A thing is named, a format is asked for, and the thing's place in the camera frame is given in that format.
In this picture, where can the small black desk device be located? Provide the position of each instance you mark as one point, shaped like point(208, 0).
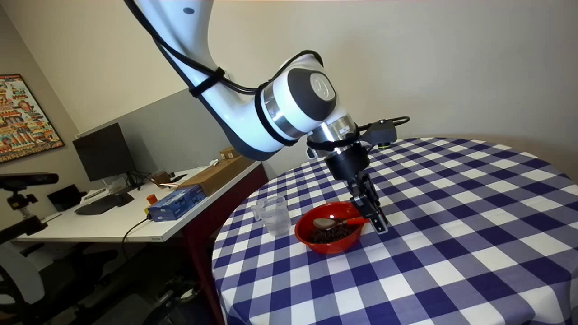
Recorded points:
point(65, 196)

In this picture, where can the small orange desk object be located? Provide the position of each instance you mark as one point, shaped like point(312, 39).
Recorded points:
point(152, 198)

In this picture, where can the grey desk partition panel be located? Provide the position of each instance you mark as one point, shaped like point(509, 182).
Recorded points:
point(173, 128)

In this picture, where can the black computer monitor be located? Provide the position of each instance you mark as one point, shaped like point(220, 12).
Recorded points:
point(103, 150)

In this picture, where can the black camera on stand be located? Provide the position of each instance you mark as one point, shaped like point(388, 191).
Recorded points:
point(27, 178)

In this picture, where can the blue box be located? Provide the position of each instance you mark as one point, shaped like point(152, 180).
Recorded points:
point(177, 202)

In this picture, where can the dark brown bowl contents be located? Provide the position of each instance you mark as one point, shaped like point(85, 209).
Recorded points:
point(334, 233)

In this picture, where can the white desk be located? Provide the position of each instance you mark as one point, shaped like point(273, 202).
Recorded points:
point(96, 225)

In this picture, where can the framed colourful wall picture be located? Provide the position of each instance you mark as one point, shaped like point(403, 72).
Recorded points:
point(20, 117)

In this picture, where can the blue white checked tablecloth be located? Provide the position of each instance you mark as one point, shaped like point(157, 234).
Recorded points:
point(457, 258)

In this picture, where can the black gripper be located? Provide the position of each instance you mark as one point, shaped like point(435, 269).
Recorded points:
point(349, 160)

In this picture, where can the black keyboard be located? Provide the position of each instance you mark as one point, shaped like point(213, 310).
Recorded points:
point(101, 202)

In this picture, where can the clear glass cup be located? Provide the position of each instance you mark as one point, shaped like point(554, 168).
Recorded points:
point(273, 216)

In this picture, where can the dark red desk cabinet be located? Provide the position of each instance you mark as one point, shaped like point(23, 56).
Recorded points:
point(208, 227)

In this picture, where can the red plastic bowl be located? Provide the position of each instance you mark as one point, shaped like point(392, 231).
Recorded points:
point(327, 245)

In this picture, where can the black grey office chair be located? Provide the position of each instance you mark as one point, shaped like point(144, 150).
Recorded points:
point(23, 276)

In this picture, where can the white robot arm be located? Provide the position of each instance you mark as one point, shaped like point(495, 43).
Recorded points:
point(253, 113)

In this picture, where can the long brown cardboard box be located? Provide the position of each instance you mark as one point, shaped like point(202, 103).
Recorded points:
point(218, 173)

